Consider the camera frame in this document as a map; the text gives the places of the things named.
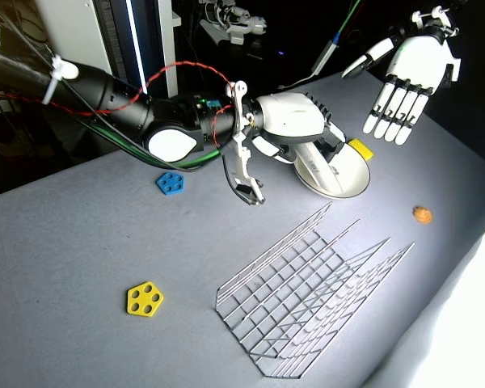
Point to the blue pentagon block with holes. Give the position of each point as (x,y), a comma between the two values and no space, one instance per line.
(170,184)

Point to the yellow rectangular block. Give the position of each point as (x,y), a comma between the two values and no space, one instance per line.
(361,149)

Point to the white background robot device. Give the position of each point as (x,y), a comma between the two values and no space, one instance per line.
(238,24)

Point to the yellow pentagon block with holes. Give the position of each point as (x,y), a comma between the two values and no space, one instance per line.
(144,300)

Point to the white equipment cabinet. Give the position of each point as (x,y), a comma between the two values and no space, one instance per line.
(64,24)

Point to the orange swirl cookie toy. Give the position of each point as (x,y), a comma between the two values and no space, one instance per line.
(423,215)

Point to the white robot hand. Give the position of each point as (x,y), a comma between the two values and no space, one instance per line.
(291,117)
(420,60)

